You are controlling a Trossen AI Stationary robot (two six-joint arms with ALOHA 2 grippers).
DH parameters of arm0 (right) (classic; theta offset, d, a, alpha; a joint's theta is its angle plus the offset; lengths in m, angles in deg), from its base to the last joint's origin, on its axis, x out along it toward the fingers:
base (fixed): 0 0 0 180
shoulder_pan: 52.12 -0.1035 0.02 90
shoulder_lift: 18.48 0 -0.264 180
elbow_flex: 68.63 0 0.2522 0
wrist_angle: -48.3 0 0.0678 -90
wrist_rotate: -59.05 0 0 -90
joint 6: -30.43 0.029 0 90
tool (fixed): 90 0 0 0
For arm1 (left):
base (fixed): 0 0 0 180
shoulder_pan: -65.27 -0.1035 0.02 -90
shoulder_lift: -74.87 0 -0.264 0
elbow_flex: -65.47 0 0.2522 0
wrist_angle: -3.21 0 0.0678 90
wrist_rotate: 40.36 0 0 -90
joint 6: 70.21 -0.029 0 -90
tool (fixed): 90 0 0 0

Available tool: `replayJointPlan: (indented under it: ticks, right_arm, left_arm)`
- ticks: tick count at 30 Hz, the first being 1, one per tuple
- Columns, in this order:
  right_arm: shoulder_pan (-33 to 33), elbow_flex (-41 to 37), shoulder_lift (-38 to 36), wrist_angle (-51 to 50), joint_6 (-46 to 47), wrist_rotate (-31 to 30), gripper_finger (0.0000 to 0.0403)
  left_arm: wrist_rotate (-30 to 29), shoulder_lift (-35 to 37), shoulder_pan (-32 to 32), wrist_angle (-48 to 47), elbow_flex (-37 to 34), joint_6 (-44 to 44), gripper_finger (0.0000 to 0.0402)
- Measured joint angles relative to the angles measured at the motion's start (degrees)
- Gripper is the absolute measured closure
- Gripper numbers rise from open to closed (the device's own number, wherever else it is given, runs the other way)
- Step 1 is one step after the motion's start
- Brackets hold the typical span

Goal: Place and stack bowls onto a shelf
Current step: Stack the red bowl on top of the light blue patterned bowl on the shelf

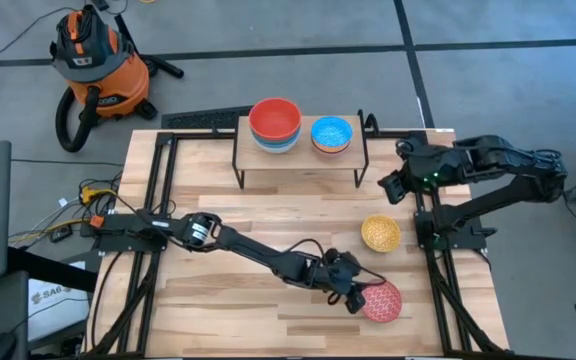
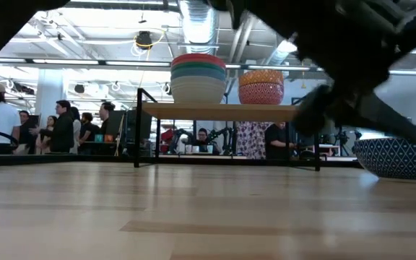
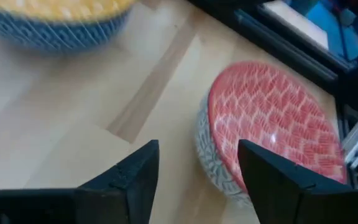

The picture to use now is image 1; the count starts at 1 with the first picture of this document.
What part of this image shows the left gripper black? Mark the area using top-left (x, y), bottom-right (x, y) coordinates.
top-left (310, 248), bottom-right (369, 316)

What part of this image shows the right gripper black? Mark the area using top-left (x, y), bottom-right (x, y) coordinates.
top-left (378, 137), bottom-right (464, 205)

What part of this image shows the red wavy-patterned bowl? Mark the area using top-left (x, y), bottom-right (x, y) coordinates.
top-left (360, 279), bottom-right (403, 324)

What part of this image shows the yellow patterned bowl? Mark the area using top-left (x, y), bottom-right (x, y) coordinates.
top-left (360, 214), bottom-right (402, 254)

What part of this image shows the light blue dotted bowl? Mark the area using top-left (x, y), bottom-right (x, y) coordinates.
top-left (310, 116), bottom-right (354, 149)

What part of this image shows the plain blue bowl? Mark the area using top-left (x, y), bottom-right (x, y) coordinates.
top-left (251, 132), bottom-right (301, 149)

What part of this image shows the plain red bowl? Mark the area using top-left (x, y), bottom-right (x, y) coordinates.
top-left (247, 97), bottom-right (303, 141)

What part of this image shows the black keyboard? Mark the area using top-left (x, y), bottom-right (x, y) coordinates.
top-left (161, 104), bottom-right (254, 130)

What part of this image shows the yellow plug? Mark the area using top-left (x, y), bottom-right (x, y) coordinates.
top-left (80, 184), bottom-right (119, 206)

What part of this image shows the orange shop vacuum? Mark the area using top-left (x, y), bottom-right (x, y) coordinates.
top-left (49, 3), bottom-right (152, 121)

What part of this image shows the white printed box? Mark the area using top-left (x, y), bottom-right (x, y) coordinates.
top-left (27, 277), bottom-right (92, 344)

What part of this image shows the black power adaptor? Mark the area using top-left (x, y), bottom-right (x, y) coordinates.
top-left (49, 225), bottom-right (73, 244)

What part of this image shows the black desk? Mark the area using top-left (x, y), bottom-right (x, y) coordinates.
top-left (0, 247), bottom-right (99, 360)

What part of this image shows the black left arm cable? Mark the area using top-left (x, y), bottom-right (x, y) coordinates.
top-left (286, 237), bottom-right (388, 284)

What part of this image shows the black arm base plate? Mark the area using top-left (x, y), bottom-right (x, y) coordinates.
top-left (414, 209), bottom-right (498, 253)
top-left (80, 213), bottom-right (172, 253)

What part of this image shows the black aluminium rig frame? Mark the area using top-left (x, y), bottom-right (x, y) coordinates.
top-left (83, 127), bottom-right (514, 360)

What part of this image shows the black vacuum hose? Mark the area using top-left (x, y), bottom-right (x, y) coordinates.
top-left (54, 84), bottom-right (103, 154)

